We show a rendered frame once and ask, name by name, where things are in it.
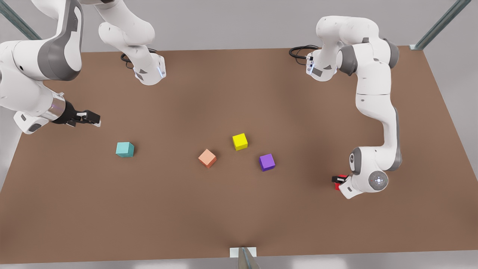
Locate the black cable loop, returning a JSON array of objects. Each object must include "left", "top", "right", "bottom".
[
  {"left": 289, "top": 45, "right": 320, "bottom": 61},
  {"left": 120, "top": 48, "right": 158, "bottom": 70}
]

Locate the yellow wooden cube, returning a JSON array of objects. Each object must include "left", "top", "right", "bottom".
[{"left": 232, "top": 133, "right": 249, "bottom": 151}]

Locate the silver frame post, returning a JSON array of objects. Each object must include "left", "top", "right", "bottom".
[
  {"left": 0, "top": 0, "right": 42, "bottom": 41},
  {"left": 229, "top": 246, "right": 261, "bottom": 269},
  {"left": 409, "top": 0, "right": 472, "bottom": 51}
]

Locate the teal blue wooden cube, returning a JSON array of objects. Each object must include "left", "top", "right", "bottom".
[{"left": 115, "top": 142, "right": 135, "bottom": 158}]

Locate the purple wooden cube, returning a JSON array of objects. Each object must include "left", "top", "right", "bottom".
[{"left": 259, "top": 153, "right": 276, "bottom": 172}]

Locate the orange wooden cube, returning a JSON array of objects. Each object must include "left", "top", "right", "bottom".
[{"left": 198, "top": 149, "right": 217, "bottom": 169}]

